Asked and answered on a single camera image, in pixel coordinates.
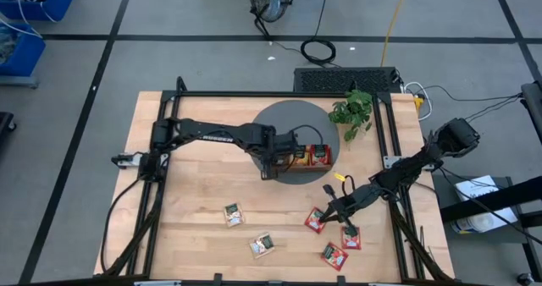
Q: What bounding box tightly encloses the vanilla apple tea packet beige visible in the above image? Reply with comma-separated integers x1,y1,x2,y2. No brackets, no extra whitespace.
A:
223,201,246,228
248,233,275,260

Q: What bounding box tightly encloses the grey round mat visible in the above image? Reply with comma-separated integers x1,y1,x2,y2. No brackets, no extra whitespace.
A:
250,99,340,186

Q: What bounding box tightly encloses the black perforated computer case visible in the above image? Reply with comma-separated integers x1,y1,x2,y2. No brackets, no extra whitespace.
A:
292,66,403,95

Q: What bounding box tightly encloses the white looped cable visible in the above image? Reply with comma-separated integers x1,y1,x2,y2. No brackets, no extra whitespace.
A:
403,80,434,122

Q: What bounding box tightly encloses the white paper stack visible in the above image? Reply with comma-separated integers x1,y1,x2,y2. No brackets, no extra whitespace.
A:
449,174,520,235

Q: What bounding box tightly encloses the green potted plant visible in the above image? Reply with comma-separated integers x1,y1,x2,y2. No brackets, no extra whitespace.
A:
327,89,374,144

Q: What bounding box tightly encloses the grey side table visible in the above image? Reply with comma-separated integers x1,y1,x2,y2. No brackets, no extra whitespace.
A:
431,174,542,245

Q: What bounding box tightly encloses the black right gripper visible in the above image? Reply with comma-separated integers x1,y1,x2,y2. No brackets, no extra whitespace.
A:
318,184,374,238

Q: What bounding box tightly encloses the black aluminium table frame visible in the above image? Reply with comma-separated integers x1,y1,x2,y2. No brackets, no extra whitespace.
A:
95,76,456,286

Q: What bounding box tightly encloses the strawberry tea packet red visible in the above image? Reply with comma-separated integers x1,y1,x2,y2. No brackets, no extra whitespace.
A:
311,144,332,167
303,206,327,235
320,242,350,272
340,225,362,250

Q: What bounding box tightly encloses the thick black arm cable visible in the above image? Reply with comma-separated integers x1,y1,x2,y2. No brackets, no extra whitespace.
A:
99,178,145,275

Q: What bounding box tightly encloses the wooden three-compartment tray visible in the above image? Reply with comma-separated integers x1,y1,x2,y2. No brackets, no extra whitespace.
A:
274,144,335,173

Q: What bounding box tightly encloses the black metal stand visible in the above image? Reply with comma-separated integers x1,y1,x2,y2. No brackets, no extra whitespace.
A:
439,176,542,286

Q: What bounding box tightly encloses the black coiled cable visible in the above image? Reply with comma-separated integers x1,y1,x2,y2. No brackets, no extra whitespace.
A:
299,0,338,67

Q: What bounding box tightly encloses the blue plastic bin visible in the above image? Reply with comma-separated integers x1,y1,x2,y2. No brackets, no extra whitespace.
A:
0,22,47,78
0,0,76,22

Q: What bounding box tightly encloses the long yellow cable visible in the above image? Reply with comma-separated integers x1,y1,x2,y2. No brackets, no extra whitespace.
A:
379,0,411,68

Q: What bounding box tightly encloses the grey dolly platform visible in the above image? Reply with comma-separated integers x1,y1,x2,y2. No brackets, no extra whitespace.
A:
0,74,40,89

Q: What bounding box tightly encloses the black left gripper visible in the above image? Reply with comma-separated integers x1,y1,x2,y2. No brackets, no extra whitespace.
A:
241,124,300,182

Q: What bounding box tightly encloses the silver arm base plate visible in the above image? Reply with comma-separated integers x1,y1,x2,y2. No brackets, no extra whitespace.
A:
382,154,403,170
110,151,147,169

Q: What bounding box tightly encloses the black floor fan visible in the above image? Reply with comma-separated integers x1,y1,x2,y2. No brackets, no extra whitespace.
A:
246,0,296,41

